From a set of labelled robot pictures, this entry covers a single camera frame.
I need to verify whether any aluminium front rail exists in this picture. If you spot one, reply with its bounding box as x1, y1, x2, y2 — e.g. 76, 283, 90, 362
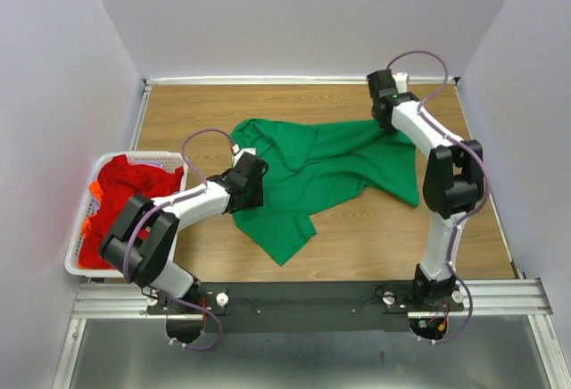
71, 279, 552, 319

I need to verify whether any aluminium back table rail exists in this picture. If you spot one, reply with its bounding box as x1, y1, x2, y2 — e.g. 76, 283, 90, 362
143, 76, 460, 86

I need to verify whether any green t-shirt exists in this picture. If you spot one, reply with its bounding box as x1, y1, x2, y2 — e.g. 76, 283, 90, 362
231, 119, 420, 265

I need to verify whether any red t-shirt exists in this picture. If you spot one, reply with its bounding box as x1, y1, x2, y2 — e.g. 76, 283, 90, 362
79, 154, 184, 269

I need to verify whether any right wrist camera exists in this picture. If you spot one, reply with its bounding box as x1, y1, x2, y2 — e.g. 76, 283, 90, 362
393, 72, 410, 94

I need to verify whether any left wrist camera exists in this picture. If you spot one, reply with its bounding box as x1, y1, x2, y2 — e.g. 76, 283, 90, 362
231, 144, 257, 165

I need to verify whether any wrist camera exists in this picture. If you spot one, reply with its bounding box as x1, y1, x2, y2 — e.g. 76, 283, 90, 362
231, 144, 257, 165
393, 72, 410, 94

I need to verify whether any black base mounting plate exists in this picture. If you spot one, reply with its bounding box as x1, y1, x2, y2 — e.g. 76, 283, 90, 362
145, 280, 465, 335

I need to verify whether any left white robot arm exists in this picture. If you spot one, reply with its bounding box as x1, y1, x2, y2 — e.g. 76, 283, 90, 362
99, 149, 269, 313

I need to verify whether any white plastic laundry basket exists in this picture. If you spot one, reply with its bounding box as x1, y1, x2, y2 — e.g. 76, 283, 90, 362
64, 151, 188, 278

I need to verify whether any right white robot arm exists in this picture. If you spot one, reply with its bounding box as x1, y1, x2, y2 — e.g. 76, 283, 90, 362
367, 69, 489, 310

